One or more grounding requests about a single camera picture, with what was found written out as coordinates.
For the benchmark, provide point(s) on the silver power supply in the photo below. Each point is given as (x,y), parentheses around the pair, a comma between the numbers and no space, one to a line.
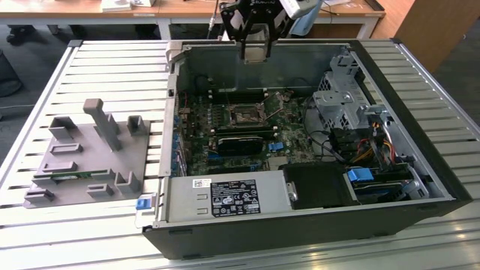
(186,197)

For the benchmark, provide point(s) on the blue board connector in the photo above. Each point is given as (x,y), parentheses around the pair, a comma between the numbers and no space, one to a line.
(274,146)

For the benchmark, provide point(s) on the wooden desk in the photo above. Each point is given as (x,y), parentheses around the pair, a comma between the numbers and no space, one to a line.
(56,12)

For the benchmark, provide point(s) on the black plastic shroud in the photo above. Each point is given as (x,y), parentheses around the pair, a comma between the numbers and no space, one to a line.
(318,185)

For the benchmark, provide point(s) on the green RAM stick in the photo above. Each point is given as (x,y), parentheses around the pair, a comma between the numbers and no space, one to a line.
(84,173)

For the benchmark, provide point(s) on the blue disk carrier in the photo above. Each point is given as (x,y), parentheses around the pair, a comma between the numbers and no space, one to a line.
(360,175)

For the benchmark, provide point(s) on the thin metal locking lever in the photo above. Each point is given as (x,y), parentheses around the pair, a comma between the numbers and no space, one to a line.
(280,107)

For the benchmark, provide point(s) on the black open PC case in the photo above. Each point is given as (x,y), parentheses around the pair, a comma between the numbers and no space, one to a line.
(300,239)

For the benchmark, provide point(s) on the silver square CPU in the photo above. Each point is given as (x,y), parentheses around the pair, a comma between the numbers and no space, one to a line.
(254,56)

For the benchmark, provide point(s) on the CPU socket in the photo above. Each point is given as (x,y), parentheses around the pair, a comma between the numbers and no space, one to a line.
(245,116)

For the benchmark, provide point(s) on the wooden cabinet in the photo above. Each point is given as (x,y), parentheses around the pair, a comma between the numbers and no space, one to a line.
(442,28)

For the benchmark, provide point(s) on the black RAM slot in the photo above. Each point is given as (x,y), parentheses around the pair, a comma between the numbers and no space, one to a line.
(240,96)
(242,131)

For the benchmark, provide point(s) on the silver chipset heatsink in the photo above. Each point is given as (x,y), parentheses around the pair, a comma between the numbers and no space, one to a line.
(278,162)

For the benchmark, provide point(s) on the blue case latch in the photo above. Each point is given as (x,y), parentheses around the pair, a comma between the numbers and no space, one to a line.
(142,204)

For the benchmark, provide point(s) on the metal disk bay cage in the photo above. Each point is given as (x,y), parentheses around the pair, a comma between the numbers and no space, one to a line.
(333,98)

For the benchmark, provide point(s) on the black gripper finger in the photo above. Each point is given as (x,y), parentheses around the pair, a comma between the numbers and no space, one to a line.
(269,50)
(245,50)

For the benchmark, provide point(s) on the grey plastic parts rack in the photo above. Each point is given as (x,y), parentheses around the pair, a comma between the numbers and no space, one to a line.
(85,157)

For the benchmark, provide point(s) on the black graphics card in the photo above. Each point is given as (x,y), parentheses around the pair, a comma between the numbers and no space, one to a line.
(240,144)

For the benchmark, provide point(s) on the green motherboard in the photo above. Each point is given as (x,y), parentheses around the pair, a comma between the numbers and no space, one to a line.
(296,135)

